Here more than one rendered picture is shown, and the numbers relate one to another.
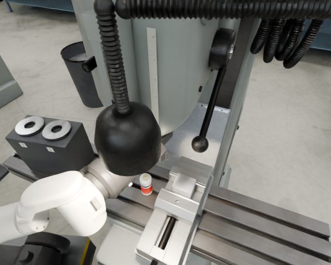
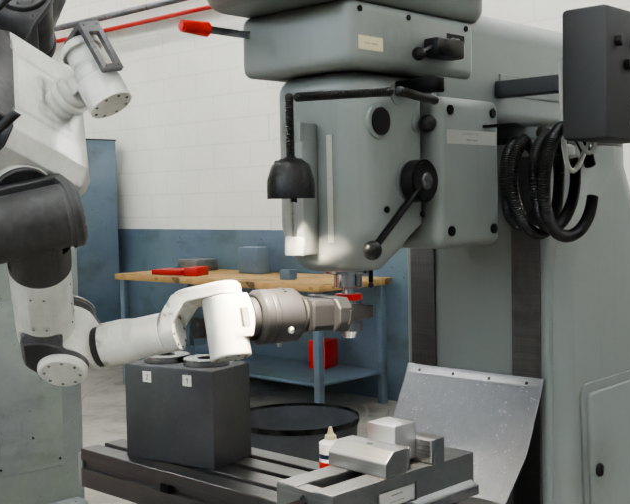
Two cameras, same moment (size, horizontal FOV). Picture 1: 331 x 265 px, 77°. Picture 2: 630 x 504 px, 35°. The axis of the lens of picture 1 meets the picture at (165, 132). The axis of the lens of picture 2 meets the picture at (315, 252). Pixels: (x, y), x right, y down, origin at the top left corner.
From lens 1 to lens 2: 134 cm
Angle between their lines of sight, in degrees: 47
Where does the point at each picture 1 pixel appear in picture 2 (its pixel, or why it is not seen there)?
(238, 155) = not seen: outside the picture
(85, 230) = (224, 343)
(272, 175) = not seen: outside the picture
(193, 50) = (364, 154)
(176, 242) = (347, 484)
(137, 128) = (295, 161)
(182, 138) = not seen: hidden behind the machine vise
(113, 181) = (271, 301)
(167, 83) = (341, 182)
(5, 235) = (142, 331)
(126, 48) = (308, 148)
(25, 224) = (168, 318)
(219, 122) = (521, 409)
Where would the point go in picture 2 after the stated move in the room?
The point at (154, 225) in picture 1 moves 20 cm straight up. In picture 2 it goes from (320, 473) to (317, 347)
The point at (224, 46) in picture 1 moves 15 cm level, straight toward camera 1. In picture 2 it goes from (410, 168) to (358, 167)
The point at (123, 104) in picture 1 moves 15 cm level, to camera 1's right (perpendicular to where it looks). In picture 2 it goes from (290, 149) to (387, 145)
